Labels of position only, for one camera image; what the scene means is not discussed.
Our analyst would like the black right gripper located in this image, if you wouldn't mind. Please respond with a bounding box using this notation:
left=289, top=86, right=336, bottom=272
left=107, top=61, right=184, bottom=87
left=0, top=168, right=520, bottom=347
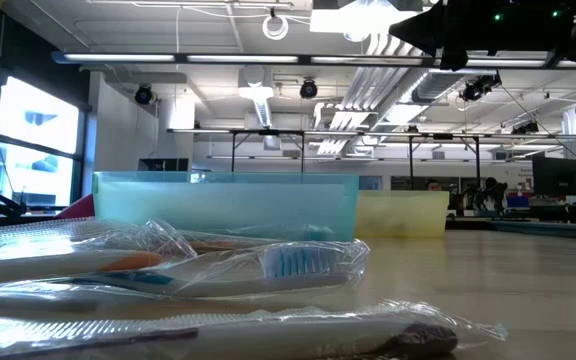
left=388, top=0, right=569, bottom=71

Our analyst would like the blue toothbrush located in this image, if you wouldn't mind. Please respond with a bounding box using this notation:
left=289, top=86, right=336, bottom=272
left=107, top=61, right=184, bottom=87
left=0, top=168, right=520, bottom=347
left=0, top=238, right=372, bottom=301

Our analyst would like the green translucent plastic bin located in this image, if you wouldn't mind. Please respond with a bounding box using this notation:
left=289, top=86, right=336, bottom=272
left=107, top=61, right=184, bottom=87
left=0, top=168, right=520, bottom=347
left=91, top=171, right=360, bottom=244

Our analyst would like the orange toothbrush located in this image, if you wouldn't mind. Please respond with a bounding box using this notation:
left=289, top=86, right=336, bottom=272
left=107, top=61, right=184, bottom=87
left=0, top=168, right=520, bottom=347
left=177, top=228, right=289, bottom=254
left=0, top=217, right=198, bottom=289

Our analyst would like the white ceiling light panel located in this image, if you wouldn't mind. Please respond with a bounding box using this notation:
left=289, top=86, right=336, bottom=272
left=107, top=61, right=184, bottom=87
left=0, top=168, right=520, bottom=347
left=310, top=0, right=419, bottom=36

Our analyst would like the yellow plastic bin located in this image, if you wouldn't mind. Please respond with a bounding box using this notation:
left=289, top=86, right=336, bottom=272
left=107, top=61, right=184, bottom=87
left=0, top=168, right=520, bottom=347
left=355, top=189, right=450, bottom=239

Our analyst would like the black computer monitor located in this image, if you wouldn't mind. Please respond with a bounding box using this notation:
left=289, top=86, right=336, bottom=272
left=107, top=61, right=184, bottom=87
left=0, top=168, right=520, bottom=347
left=531, top=155, right=576, bottom=198

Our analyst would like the purple wrapped toothbrush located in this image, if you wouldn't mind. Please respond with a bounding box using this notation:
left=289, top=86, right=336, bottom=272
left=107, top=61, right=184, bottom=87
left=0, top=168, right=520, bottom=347
left=0, top=299, right=509, bottom=360

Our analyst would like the magenta plastic bin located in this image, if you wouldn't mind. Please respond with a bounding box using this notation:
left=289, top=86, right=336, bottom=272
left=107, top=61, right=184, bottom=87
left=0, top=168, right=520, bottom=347
left=55, top=193, right=95, bottom=220

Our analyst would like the large window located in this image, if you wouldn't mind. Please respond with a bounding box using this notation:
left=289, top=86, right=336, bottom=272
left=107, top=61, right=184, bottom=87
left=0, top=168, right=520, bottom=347
left=0, top=74, right=92, bottom=209

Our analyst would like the black ceiling camera rig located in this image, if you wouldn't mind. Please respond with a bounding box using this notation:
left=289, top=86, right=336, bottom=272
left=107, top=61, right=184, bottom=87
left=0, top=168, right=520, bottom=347
left=460, top=72, right=502, bottom=104
left=510, top=121, right=542, bottom=135

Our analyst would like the black overhead camera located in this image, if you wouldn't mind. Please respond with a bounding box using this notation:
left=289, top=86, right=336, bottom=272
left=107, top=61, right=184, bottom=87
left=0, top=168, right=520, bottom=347
left=298, top=78, right=319, bottom=100
left=133, top=83, right=155, bottom=106

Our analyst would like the white cable coil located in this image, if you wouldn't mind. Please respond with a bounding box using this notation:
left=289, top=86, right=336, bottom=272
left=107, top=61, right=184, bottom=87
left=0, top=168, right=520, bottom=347
left=261, top=13, right=290, bottom=42

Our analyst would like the black metal frame stand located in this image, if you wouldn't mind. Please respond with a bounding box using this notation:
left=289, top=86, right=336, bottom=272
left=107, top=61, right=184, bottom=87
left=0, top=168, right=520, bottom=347
left=167, top=127, right=484, bottom=191

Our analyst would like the black overhead frame rail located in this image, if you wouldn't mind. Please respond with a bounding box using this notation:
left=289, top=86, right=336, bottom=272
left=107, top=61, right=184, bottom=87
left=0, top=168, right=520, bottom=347
left=50, top=49, right=576, bottom=71

